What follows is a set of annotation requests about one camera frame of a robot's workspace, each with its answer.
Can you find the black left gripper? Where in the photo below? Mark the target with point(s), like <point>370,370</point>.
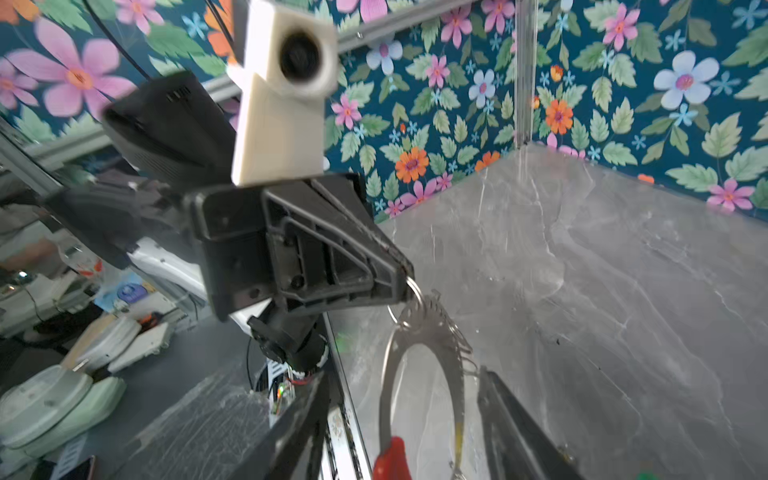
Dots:
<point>311,243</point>

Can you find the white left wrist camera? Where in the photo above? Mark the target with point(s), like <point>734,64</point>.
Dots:
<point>287,66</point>

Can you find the metal keyring with red handle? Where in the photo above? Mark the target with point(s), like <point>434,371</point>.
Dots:
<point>425,324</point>

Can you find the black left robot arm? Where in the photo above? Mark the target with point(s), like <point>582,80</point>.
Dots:
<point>172,131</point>

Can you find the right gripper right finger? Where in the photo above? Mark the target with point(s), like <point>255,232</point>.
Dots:
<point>516,447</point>

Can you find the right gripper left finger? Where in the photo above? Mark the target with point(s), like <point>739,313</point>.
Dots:
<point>293,447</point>

